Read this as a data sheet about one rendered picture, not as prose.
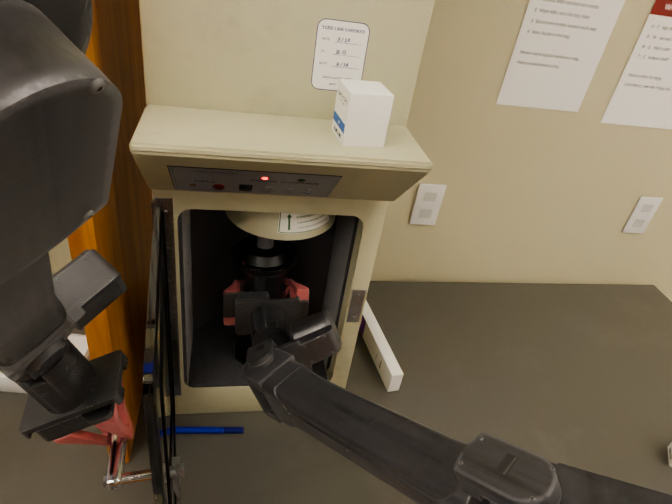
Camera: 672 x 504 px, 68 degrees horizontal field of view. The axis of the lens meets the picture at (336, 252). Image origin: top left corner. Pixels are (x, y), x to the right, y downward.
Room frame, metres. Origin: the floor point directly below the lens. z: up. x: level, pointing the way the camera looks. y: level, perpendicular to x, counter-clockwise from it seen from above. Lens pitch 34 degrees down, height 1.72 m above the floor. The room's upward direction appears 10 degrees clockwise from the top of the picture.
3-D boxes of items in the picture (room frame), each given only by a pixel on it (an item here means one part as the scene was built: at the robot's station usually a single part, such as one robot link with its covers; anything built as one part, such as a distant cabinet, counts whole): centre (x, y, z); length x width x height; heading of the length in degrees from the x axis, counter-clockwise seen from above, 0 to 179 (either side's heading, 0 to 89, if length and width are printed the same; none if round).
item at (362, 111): (0.56, 0.00, 1.54); 0.05 x 0.05 x 0.06; 20
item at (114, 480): (0.32, 0.19, 1.20); 0.10 x 0.05 x 0.03; 20
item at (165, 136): (0.54, 0.08, 1.46); 0.32 x 0.12 x 0.10; 105
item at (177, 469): (0.30, 0.13, 1.18); 0.02 x 0.02 x 0.06; 20
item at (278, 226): (0.70, 0.10, 1.34); 0.18 x 0.18 x 0.05
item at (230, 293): (0.63, 0.14, 1.18); 0.09 x 0.07 x 0.07; 17
